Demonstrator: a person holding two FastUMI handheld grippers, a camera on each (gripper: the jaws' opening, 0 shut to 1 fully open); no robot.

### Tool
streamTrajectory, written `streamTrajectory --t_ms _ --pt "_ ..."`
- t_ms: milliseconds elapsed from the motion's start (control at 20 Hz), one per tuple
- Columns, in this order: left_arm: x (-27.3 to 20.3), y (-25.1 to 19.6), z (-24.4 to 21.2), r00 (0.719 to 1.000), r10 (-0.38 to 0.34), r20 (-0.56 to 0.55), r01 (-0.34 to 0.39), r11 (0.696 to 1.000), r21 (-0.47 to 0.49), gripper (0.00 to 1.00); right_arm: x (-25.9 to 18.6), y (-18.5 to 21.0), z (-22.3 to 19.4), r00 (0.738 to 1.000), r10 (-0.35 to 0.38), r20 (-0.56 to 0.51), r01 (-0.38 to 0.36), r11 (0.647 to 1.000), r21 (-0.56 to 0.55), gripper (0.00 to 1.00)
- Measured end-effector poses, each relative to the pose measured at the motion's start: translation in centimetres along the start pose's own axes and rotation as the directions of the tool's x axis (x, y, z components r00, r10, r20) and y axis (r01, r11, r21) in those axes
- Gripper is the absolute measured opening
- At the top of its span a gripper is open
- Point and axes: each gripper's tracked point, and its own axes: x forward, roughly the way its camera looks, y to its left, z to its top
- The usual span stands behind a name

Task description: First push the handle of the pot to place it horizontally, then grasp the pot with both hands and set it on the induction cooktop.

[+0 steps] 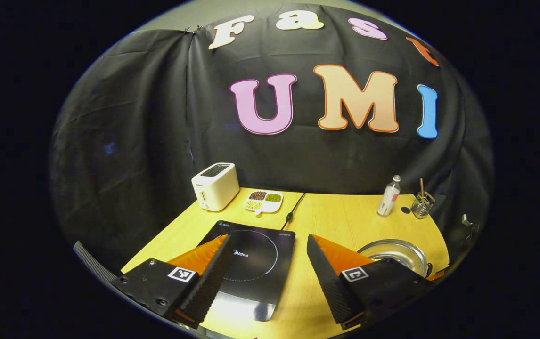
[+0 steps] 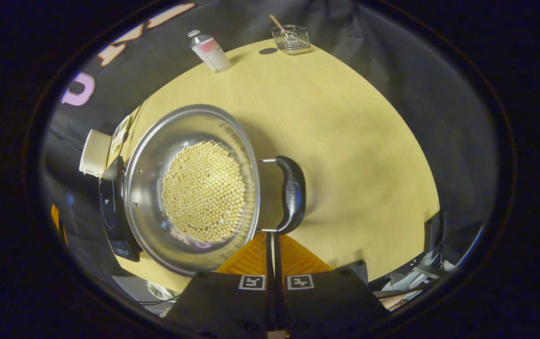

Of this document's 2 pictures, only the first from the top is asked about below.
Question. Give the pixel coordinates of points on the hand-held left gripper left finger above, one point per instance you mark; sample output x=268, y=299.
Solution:
x=206, y=287

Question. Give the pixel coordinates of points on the clear glass holder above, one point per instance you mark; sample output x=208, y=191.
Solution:
x=422, y=207

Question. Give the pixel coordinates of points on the white divided dish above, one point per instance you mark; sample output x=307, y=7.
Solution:
x=258, y=212

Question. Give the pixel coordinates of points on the white toaster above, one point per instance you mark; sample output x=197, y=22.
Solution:
x=216, y=188

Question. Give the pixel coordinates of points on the stainless steel pot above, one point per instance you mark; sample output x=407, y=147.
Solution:
x=392, y=247

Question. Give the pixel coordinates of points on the heap of pale yellow beans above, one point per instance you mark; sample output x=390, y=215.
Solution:
x=253, y=205

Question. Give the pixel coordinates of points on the black backdrop cloth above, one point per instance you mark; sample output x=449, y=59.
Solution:
x=124, y=141

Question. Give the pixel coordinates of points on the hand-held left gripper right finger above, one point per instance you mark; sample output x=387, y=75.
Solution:
x=329, y=287

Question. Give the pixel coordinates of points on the clear plastic bottle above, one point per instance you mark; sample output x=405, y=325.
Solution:
x=388, y=200

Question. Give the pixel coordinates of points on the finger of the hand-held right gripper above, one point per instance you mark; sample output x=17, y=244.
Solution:
x=437, y=275

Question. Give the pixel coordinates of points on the heap of dark red beans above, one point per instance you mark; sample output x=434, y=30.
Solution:
x=257, y=195

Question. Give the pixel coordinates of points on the black induction cooktop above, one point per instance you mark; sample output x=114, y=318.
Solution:
x=260, y=282

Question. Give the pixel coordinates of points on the brown wooden stick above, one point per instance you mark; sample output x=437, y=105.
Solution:
x=421, y=186

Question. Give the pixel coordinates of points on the heap of green beans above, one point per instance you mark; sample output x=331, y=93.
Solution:
x=273, y=197

